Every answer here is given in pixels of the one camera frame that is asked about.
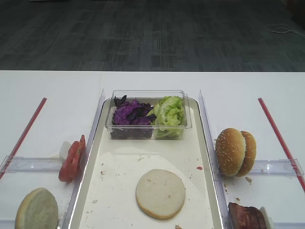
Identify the clear acrylic divider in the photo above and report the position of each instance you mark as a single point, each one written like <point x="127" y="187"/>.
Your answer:
<point x="225" y="218"/>
<point x="66" y="222"/>

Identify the left upper clear holder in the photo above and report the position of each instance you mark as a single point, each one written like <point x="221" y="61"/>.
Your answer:
<point x="26" y="164"/>

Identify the purple cabbage leaves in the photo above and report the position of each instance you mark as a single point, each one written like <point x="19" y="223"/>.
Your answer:
<point x="131" y="113"/>

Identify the sesame bun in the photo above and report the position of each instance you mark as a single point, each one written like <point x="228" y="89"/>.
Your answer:
<point x="250" y="154"/>
<point x="230" y="149"/>

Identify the front sesame bun top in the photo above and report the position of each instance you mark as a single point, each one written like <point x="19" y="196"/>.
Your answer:
<point x="230" y="149"/>

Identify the right upper clear holder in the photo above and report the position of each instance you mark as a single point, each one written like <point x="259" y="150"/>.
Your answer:
<point x="282" y="167"/>

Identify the white metal tray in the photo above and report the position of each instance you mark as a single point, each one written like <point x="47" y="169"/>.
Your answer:
<point x="106" y="198"/>

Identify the clear holder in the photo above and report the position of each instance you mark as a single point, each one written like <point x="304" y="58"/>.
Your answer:
<point x="282" y="167"/>
<point x="26" y="164"/>

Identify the rear tomato slice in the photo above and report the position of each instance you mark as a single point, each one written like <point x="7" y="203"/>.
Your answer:
<point x="77" y="150"/>

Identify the left red tape strip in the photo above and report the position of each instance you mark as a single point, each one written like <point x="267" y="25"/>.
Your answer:
<point x="22" y="137"/>

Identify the rear sesame bun top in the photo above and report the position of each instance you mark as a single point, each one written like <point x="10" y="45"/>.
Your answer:
<point x="250" y="154"/>

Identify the right red tape strip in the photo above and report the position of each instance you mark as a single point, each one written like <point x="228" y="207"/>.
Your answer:
<point x="283" y="144"/>

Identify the stacked meat patties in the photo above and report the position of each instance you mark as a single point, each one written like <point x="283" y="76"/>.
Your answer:
<point x="246" y="217"/>

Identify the front tomato slice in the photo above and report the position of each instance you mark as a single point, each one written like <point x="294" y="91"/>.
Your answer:
<point x="64" y="174"/>

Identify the standing bun bottom left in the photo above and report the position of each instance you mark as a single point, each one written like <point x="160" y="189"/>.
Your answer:
<point x="38" y="210"/>

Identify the white stopper by patties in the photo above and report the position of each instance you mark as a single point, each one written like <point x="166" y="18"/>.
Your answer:
<point x="268" y="220"/>

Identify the green lettuce in container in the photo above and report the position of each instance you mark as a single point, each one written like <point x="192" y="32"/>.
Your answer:
<point x="169" y="111"/>

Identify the white stopper by tomato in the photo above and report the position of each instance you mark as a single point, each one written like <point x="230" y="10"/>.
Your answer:
<point x="63" y="153"/>

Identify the red tape strip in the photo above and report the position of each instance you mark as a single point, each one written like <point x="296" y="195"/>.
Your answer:
<point x="22" y="137"/>
<point x="283" y="144"/>

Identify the tomato slice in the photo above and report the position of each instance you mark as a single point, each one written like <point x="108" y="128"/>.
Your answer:
<point x="77" y="150"/>
<point x="64" y="174"/>

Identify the clear plastic salad container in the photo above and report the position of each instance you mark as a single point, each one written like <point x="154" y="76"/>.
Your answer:
<point x="152" y="97"/>

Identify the right clear acrylic divider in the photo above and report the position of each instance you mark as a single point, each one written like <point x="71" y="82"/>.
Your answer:
<point x="225" y="218"/>

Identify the bottom bun on tray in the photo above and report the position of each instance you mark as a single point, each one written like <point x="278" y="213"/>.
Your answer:
<point x="160" y="194"/>

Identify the left clear acrylic divider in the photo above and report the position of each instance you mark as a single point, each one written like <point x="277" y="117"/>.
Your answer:
<point x="66" y="222"/>

